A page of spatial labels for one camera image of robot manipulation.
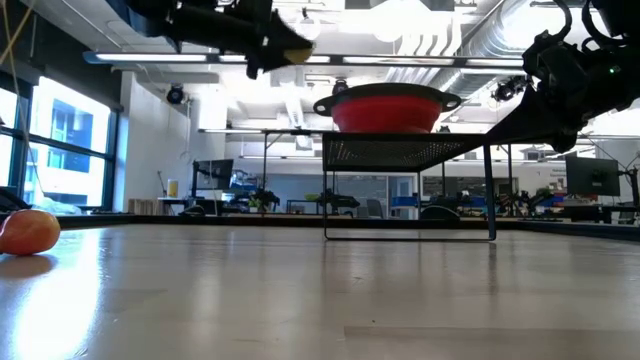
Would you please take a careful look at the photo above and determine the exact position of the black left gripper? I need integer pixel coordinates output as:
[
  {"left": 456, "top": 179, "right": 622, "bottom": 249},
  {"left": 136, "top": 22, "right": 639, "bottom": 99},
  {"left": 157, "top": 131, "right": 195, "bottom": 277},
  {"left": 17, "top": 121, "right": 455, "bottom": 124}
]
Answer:
[{"left": 169, "top": 0, "right": 315, "bottom": 81}]

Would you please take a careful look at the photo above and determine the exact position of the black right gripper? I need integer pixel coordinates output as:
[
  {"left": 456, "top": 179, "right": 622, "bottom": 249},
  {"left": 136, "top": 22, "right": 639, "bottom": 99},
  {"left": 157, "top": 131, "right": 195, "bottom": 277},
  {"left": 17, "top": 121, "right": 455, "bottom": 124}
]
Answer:
[{"left": 486, "top": 29, "right": 619, "bottom": 155}]

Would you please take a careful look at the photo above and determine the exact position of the yellow plastic lemon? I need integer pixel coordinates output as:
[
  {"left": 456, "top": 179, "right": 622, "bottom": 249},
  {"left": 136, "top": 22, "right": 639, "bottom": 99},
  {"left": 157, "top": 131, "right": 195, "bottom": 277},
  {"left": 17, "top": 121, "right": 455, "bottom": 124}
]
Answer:
[{"left": 282, "top": 47, "right": 315, "bottom": 66}]

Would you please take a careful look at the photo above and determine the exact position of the red collapsible colander grey rim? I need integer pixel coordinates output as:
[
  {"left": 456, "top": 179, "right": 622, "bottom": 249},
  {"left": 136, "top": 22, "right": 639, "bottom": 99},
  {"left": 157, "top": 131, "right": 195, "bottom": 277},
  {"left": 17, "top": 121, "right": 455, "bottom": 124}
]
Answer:
[{"left": 312, "top": 82, "right": 463, "bottom": 135}]

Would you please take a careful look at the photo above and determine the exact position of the orange plastic pear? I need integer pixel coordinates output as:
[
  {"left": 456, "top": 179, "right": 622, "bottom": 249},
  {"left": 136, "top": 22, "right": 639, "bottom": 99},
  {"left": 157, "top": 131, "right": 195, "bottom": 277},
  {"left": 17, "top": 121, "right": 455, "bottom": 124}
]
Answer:
[{"left": 0, "top": 208, "right": 62, "bottom": 257}]

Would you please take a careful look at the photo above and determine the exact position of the black monitor on arm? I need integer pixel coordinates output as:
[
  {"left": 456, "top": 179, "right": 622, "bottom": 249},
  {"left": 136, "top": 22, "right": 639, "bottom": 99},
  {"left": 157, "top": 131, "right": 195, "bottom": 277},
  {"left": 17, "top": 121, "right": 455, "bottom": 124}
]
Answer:
[{"left": 565, "top": 154, "right": 622, "bottom": 198}]

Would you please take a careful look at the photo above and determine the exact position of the round white ceiling lamp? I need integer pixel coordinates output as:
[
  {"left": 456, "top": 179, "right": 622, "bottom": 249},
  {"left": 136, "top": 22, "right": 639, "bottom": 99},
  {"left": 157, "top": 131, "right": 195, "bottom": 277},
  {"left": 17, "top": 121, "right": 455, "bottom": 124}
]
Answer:
[{"left": 294, "top": 7, "right": 322, "bottom": 42}]

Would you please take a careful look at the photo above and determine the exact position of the black ceiling-hung device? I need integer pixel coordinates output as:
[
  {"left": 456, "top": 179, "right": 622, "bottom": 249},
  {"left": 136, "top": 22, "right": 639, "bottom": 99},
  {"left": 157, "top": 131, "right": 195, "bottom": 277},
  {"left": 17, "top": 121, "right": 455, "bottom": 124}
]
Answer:
[{"left": 492, "top": 74, "right": 531, "bottom": 104}]

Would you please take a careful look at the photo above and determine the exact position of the long ceiling light bar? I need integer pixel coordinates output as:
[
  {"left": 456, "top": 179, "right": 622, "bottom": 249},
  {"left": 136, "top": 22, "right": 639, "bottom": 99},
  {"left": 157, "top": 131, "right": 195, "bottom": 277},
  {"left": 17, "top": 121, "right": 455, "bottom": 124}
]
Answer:
[{"left": 82, "top": 51, "right": 526, "bottom": 70}]

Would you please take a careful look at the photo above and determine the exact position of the black monitor on stand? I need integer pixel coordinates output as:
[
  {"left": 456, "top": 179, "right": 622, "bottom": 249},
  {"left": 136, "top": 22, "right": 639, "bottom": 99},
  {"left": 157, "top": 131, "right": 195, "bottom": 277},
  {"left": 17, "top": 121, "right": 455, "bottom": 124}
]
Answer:
[{"left": 192, "top": 158, "right": 235, "bottom": 192}]

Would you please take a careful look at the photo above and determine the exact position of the dark background plant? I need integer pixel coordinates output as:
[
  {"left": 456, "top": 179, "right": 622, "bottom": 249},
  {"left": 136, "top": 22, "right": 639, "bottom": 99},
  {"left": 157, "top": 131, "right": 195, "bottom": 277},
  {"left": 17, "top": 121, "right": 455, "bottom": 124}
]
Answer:
[{"left": 247, "top": 188, "right": 281, "bottom": 211}]

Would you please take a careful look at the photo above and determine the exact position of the black perforated metal riser stand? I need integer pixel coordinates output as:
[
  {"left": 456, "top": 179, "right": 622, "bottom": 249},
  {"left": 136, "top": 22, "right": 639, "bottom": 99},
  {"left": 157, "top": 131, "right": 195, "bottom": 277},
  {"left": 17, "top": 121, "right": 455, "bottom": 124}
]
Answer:
[{"left": 320, "top": 130, "right": 498, "bottom": 243}]

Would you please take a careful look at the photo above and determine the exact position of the wooden slat crate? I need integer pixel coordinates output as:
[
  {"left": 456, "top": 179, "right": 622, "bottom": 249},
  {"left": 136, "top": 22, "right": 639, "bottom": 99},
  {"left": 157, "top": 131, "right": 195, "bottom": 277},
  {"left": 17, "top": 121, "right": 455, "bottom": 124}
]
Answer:
[{"left": 127, "top": 198, "right": 162, "bottom": 216}]

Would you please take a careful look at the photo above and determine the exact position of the large window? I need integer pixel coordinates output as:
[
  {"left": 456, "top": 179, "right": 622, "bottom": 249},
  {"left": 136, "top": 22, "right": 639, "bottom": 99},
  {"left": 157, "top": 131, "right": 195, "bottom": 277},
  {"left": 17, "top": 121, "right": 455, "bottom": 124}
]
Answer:
[{"left": 0, "top": 74, "right": 121, "bottom": 211}]

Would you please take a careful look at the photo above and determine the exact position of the black wall-mounted camera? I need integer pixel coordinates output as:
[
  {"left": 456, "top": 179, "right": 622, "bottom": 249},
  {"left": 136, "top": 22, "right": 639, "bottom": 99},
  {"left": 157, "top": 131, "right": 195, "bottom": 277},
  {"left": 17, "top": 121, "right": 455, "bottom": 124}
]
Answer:
[{"left": 165, "top": 84, "right": 186, "bottom": 106}]

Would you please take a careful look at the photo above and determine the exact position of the yellow cable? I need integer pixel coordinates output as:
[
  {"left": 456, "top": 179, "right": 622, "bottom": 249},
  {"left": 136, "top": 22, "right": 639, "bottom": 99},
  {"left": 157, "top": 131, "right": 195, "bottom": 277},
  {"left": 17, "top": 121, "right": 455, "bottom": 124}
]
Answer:
[{"left": 0, "top": 0, "right": 46, "bottom": 199}]

